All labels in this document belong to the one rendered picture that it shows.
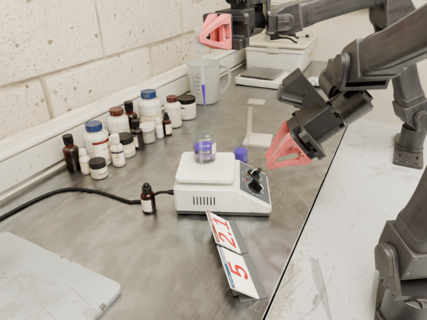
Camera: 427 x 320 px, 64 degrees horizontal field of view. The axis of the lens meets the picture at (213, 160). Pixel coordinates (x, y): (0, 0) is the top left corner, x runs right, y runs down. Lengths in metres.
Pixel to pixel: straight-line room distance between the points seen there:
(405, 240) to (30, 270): 0.58
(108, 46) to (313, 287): 0.87
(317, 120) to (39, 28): 0.69
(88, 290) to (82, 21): 0.71
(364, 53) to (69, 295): 0.57
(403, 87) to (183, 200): 0.61
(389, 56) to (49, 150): 0.78
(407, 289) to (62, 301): 0.49
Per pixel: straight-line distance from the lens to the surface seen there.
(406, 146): 1.06
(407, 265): 0.49
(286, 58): 1.73
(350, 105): 0.61
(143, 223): 0.72
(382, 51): 0.53
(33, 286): 0.65
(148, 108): 1.07
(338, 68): 0.58
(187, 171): 0.71
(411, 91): 0.99
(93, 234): 0.72
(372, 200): 0.84
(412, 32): 0.48
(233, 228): 0.69
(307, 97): 0.60
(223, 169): 0.71
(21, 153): 0.91
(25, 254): 0.72
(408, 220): 0.49
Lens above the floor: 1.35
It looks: 29 degrees down
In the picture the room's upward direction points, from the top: 1 degrees counter-clockwise
